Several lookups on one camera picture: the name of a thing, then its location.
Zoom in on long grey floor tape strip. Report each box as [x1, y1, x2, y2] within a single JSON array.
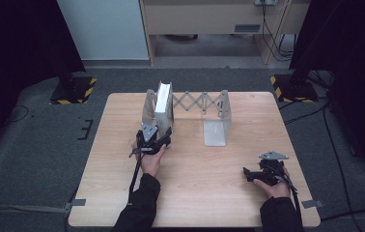
[[0, 204, 68, 215]]

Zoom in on right hand-held gripper cable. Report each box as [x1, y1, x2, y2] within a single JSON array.
[[277, 173, 302, 215]]

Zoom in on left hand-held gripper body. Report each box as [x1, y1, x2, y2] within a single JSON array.
[[135, 123, 169, 156]]

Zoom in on hanging black cables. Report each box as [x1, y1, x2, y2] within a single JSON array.
[[260, 0, 297, 63]]

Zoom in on hand-held gripper cable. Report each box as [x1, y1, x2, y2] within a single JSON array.
[[277, 173, 302, 215], [127, 148, 144, 205]]

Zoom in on person's right hand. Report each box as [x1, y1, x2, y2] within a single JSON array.
[[253, 177, 292, 199]]

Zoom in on light wooden desk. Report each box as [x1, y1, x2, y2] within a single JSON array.
[[138, 0, 312, 66]]

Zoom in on black curtain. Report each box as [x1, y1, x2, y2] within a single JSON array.
[[289, 0, 365, 187], [0, 0, 87, 162]]

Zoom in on grey tape piece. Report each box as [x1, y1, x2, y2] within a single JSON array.
[[63, 198, 87, 211], [300, 199, 325, 210]]

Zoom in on person's left hand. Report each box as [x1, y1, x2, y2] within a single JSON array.
[[131, 142, 167, 179]]

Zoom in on black tape floor mark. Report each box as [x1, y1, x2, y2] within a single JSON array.
[[76, 118, 95, 141]]

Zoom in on white panel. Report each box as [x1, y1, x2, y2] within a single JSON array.
[[56, 0, 151, 62]]

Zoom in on left hand-held gripper cable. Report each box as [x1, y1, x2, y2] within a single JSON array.
[[127, 148, 144, 205]]

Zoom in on black stand base striped edge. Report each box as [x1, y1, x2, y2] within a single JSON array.
[[49, 75, 98, 105], [269, 73, 320, 104]]

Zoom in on expandable metal book rack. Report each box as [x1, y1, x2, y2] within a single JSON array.
[[141, 88, 233, 148]]

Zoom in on looped black floor cable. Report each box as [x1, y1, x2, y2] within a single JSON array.
[[4, 104, 30, 126]]

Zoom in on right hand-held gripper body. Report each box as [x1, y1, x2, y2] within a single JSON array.
[[257, 150, 291, 187]]

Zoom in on white book with grey figures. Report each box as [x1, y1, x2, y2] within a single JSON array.
[[154, 80, 175, 150]]

